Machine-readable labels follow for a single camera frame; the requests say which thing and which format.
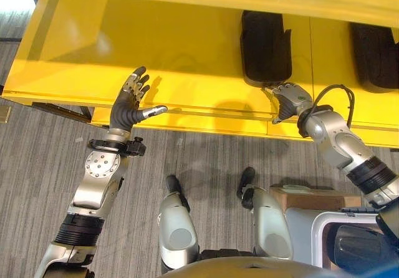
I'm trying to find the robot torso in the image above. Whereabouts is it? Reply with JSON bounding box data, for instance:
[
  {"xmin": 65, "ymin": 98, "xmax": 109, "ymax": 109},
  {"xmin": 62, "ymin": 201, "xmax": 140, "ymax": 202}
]
[{"xmin": 161, "ymin": 249, "xmax": 399, "ymax": 278}]

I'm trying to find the left silver robot leg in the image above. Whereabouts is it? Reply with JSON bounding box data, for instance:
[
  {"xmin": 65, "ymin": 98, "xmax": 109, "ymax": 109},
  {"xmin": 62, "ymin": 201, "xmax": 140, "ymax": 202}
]
[{"xmin": 156, "ymin": 174, "xmax": 200, "ymax": 275}]

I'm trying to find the brown cardboard box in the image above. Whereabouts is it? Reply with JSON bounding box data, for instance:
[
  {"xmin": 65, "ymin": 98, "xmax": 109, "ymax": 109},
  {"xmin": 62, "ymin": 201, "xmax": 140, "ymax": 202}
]
[{"xmin": 269, "ymin": 184, "xmax": 362, "ymax": 212}]

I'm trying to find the yellow metal shelf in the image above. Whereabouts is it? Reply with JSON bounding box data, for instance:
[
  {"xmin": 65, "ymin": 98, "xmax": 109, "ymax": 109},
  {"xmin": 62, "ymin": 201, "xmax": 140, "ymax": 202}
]
[{"xmin": 0, "ymin": 0, "xmax": 399, "ymax": 150}]

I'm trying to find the white plastic box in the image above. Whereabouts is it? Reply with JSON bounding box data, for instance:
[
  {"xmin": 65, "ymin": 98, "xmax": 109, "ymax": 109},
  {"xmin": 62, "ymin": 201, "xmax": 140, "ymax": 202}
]
[{"xmin": 285, "ymin": 207, "xmax": 387, "ymax": 271}]

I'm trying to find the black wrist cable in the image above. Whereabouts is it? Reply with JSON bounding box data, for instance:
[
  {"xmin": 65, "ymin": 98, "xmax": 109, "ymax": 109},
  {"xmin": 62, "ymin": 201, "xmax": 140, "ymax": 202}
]
[{"xmin": 304, "ymin": 84, "xmax": 356, "ymax": 128}]

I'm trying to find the black sole-shaped part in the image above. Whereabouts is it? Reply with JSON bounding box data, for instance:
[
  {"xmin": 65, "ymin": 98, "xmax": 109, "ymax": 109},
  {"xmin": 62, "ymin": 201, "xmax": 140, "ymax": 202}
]
[
  {"xmin": 334, "ymin": 224, "xmax": 392, "ymax": 267},
  {"xmin": 349, "ymin": 22, "xmax": 399, "ymax": 93},
  {"xmin": 239, "ymin": 10, "xmax": 293, "ymax": 87}
]

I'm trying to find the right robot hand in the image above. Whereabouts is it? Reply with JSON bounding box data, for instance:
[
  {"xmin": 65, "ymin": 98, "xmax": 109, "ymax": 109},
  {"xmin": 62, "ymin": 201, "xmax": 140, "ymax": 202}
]
[{"xmin": 264, "ymin": 82, "xmax": 313, "ymax": 125}]

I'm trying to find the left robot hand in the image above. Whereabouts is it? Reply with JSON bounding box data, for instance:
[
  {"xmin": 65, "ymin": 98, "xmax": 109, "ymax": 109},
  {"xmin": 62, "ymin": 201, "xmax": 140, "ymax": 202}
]
[{"xmin": 109, "ymin": 66, "xmax": 168, "ymax": 133}]

